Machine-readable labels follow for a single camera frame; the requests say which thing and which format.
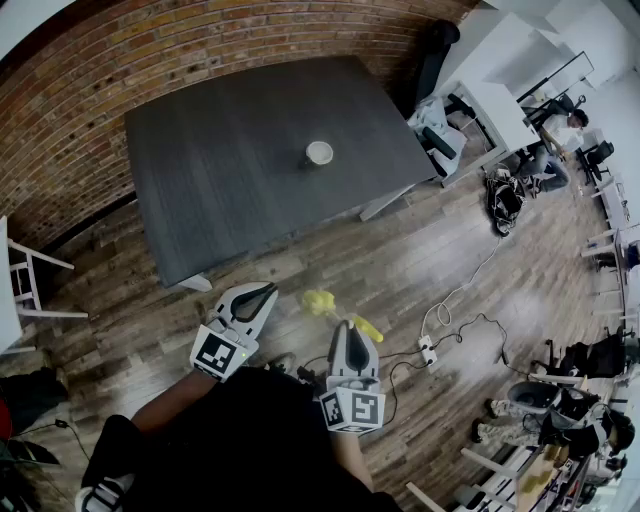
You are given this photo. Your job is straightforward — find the person's black clothing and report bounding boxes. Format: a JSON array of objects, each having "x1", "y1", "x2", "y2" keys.
[{"x1": 82, "y1": 364, "x2": 401, "y2": 512}]

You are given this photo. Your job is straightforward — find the person's left forearm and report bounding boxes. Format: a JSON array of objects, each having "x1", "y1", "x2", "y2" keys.
[{"x1": 130, "y1": 367, "x2": 221, "y2": 436}]

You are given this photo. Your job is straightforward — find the white cup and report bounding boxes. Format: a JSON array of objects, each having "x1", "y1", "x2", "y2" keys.
[{"x1": 298, "y1": 140, "x2": 335, "y2": 171}]

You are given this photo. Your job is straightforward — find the white side table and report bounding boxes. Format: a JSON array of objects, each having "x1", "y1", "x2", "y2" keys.
[{"x1": 0, "y1": 214, "x2": 90, "y2": 357}]

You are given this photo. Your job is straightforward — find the white table leg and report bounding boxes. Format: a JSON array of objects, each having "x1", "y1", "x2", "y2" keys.
[
  {"x1": 359, "y1": 183, "x2": 417, "y2": 222},
  {"x1": 177, "y1": 273, "x2": 214, "y2": 293}
]

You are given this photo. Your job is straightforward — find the black cable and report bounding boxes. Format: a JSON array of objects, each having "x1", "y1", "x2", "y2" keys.
[
  {"x1": 432, "y1": 312, "x2": 534, "y2": 376},
  {"x1": 377, "y1": 349, "x2": 424, "y2": 426}
]

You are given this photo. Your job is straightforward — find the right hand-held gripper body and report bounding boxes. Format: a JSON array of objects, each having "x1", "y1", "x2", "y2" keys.
[{"x1": 319, "y1": 372, "x2": 387, "y2": 436}]

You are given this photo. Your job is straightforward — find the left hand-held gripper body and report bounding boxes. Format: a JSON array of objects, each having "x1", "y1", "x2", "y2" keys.
[{"x1": 188, "y1": 299, "x2": 260, "y2": 384}]

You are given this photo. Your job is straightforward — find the black white-striped shoe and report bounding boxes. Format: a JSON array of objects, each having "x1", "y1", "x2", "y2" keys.
[{"x1": 74, "y1": 472, "x2": 136, "y2": 512}]

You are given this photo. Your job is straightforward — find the light grey cloth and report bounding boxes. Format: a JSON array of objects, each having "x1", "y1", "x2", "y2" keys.
[{"x1": 407, "y1": 97, "x2": 467, "y2": 175}]

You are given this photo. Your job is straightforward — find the grey rounded chair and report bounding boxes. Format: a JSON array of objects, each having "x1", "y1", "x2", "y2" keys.
[{"x1": 507, "y1": 381, "x2": 562, "y2": 415}]

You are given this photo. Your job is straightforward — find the long white desk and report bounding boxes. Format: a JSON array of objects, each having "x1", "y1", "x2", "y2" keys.
[{"x1": 582, "y1": 169, "x2": 640, "y2": 331}]

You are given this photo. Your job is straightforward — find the white cable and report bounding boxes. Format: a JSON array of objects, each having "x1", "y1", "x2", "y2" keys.
[{"x1": 422, "y1": 232, "x2": 504, "y2": 341}]

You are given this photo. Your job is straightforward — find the black bag with cables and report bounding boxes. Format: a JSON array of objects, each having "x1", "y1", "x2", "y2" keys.
[{"x1": 482, "y1": 167, "x2": 526, "y2": 236}]

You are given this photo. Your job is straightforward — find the person's right forearm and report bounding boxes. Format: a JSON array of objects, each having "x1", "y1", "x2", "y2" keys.
[{"x1": 327, "y1": 428, "x2": 376, "y2": 496}]

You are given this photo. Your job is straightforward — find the white power strip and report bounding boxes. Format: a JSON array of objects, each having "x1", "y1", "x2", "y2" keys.
[{"x1": 417, "y1": 335, "x2": 439, "y2": 365}]

